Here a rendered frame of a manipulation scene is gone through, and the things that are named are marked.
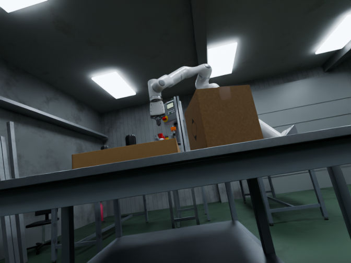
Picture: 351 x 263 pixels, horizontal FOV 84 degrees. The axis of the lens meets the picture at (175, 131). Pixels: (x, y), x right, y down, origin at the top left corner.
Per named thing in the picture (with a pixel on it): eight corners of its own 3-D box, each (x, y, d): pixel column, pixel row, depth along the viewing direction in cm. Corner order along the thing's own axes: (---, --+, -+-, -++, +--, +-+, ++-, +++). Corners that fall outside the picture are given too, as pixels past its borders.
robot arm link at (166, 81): (188, 73, 145) (162, 90, 127) (177, 83, 158) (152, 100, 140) (181, 63, 144) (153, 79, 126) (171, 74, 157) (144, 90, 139)
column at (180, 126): (185, 170, 164) (174, 98, 180) (190, 170, 163) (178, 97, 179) (185, 170, 159) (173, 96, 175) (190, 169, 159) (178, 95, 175)
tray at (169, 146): (117, 173, 76) (116, 163, 77) (182, 163, 75) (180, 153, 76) (71, 170, 47) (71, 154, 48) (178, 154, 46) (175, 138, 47)
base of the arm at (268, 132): (264, 155, 137) (242, 139, 142) (279, 135, 140) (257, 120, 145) (273, 149, 119) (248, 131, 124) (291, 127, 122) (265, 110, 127)
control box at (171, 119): (170, 125, 188) (167, 107, 192) (184, 120, 178) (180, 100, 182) (163, 123, 180) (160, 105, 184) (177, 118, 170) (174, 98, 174)
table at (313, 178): (242, 203, 461) (234, 170, 480) (277, 198, 450) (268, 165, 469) (268, 227, 250) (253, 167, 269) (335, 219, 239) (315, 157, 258)
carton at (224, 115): (192, 162, 102) (184, 114, 109) (234, 155, 106) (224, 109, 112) (208, 153, 73) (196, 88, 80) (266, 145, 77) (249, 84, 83)
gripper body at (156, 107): (163, 101, 140) (165, 116, 137) (150, 104, 140) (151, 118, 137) (162, 97, 133) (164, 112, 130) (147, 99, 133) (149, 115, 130)
